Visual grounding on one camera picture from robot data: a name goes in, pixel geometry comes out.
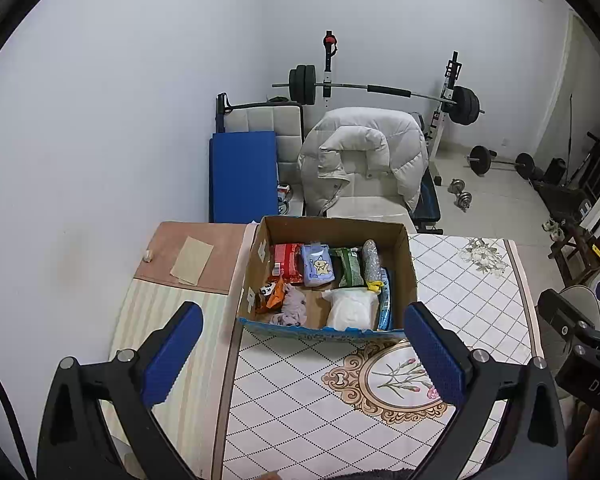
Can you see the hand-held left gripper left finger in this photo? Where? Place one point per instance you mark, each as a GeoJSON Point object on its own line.
{"type": "Point", "coordinates": [172, 360]}

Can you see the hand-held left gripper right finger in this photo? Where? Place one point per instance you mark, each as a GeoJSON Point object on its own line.
{"type": "Point", "coordinates": [435, 355]}

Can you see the long blue packet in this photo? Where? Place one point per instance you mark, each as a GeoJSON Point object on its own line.
{"type": "Point", "coordinates": [386, 305]}

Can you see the white plastic bag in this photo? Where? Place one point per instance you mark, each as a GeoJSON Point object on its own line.
{"type": "Point", "coordinates": [351, 309]}

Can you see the clear silver packet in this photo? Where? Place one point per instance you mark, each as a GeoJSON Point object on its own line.
{"type": "Point", "coordinates": [371, 262]}

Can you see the orange snack packet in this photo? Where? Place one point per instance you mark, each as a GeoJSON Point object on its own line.
{"type": "Point", "coordinates": [272, 299]}

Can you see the green packet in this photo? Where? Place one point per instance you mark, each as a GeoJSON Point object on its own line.
{"type": "Point", "coordinates": [350, 266]}

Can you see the blue tissue pack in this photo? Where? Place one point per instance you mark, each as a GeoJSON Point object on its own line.
{"type": "Point", "coordinates": [319, 266]}

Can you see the red snack packet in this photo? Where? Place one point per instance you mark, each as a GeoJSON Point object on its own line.
{"type": "Point", "coordinates": [287, 260]}

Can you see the cardboard box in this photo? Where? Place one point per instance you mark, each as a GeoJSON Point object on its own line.
{"type": "Point", "coordinates": [320, 227]}

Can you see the beige round chair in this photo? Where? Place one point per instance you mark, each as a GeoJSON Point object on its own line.
{"type": "Point", "coordinates": [587, 300]}

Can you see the dark wooden chair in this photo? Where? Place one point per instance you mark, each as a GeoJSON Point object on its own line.
{"type": "Point", "coordinates": [580, 250]}

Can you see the pair of pale shoes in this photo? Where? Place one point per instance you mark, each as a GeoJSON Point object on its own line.
{"type": "Point", "coordinates": [552, 227]}

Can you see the tan paper sheet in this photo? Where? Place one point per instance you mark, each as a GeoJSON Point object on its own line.
{"type": "Point", "coordinates": [192, 260]}

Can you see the low black bench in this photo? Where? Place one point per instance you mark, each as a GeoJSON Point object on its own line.
{"type": "Point", "coordinates": [560, 197]}

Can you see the pinkish brown board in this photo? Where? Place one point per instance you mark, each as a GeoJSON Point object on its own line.
{"type": "Point", "coordinates": [220, 240]}

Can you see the person's dark fleece clothing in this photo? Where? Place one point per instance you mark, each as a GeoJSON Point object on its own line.
{"type": "Point", "coordinates": [375, 475]}

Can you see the floral diamond-pattern tablecloth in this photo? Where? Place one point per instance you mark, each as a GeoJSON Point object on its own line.
{"type": "Point", "coordinates": [305, 410]}

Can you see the chrome dumbbell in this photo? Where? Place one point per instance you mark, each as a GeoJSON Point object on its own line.
{"type": "Point", "coordinates": [455, 186]}
{"type": "Point", "coordinates": [464, 201]}

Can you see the black weight bench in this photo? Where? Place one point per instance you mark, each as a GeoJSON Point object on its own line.
{"type": "Point", "coordinates": [427, 200]}

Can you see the short barbell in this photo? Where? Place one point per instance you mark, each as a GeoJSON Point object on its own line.
{"type": "Point", "coordinates": [500, 162]}

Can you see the white chair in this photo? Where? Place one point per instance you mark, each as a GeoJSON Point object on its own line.
{"type": "Point", "coordinates": [365, 206]}

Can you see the thin black rod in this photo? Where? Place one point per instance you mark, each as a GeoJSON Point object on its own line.
{"type": "Point", "coordinates": [571, 120]}

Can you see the blue folded mat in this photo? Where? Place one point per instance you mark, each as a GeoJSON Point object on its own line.
{"type": "Point", "coordinates": [242, 175]}

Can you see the small red white box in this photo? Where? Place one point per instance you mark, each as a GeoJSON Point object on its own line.
{"type": "Point", "coordinates": [283, 191]}

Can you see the white down jacket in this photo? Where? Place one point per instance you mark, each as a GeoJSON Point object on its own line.
{"type": "Point", "coordinates": [365, 155]}

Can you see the white barbell rack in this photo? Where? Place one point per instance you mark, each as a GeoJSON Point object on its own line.
{"type": "Point", "coordinates": [450, 90]}

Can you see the white padded panel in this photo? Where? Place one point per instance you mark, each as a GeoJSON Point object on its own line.
{"type": "Point", "coordinates": [265, 117]}

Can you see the long barbell with black plates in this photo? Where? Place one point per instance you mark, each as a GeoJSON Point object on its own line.
{"type": "Point", "coordinates": [380, 89]}

